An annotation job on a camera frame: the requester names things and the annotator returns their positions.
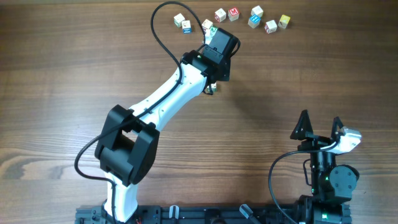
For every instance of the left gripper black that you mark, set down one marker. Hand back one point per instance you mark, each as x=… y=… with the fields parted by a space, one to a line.
x=226 y=68

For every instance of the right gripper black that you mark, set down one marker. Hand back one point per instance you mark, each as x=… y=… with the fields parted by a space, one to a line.
x=314 y=141

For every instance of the white block teal side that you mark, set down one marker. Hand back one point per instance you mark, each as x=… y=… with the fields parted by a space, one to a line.
x=211 y=88

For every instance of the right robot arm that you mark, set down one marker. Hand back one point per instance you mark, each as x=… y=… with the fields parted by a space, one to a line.
x=332 y=184

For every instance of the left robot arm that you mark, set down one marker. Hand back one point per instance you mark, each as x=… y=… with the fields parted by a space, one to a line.
x=131 y=136

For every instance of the white block red side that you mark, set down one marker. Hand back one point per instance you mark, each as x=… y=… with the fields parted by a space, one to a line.
x=206 y=25

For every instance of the white block red edge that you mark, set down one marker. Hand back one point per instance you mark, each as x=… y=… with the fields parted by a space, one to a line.
x=220 y=15

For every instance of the white block blue side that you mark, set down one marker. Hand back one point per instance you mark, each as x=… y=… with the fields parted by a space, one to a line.
x=186 y=27

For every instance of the red M letter block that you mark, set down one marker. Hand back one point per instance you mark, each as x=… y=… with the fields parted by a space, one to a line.
x=233 y=14

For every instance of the blue top block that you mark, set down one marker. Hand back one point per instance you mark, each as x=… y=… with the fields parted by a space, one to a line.
x=254 y=21

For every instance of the white block far left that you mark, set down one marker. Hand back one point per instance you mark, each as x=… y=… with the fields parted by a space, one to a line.
x=178 y=19

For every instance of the white block yellow side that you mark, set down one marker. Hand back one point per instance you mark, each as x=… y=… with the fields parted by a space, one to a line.
x=257 y=10

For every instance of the white block red trim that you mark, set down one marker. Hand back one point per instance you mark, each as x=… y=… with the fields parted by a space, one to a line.
x=271 y=26

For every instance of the yellow top block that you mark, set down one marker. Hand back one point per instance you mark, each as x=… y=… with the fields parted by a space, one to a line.
x=284 y=21

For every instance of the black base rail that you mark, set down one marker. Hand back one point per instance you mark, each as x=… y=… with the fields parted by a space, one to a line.
x=154 y=214

